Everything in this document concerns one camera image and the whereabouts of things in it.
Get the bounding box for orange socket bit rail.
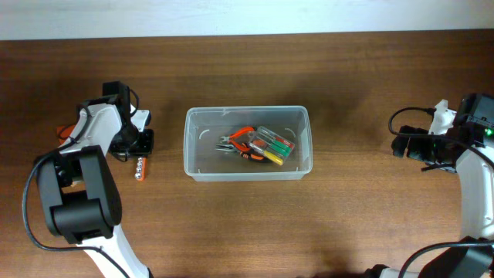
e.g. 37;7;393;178
134;157;147;181

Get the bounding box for orange scraper wooden handle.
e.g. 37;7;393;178
56;124;76;144

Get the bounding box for orange-black long nose pliers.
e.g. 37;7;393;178
215;144;271;163

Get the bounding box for small red-handled pliers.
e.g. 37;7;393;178
219;126;255;151

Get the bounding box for precision screwdriver set case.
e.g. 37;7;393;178
249;126;295;165

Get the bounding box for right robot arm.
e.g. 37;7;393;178
364;93;493;278

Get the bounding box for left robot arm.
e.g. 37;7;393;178
29;81;154;277

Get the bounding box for clear plastic container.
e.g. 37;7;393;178
184;106;313;181

